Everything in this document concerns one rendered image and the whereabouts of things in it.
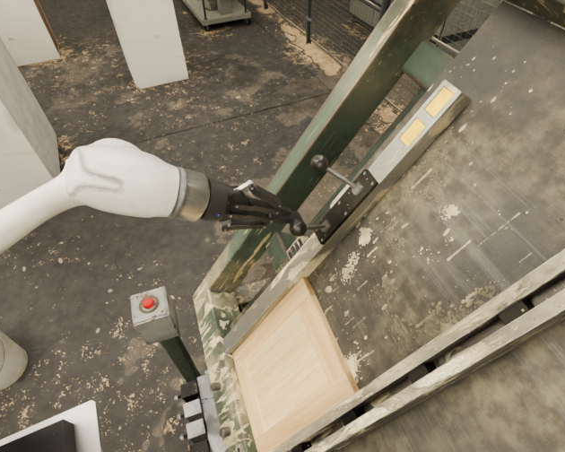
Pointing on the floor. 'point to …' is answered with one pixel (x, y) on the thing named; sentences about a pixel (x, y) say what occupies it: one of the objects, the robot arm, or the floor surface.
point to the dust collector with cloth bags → (218, 11)
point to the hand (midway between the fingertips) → (287, 216)
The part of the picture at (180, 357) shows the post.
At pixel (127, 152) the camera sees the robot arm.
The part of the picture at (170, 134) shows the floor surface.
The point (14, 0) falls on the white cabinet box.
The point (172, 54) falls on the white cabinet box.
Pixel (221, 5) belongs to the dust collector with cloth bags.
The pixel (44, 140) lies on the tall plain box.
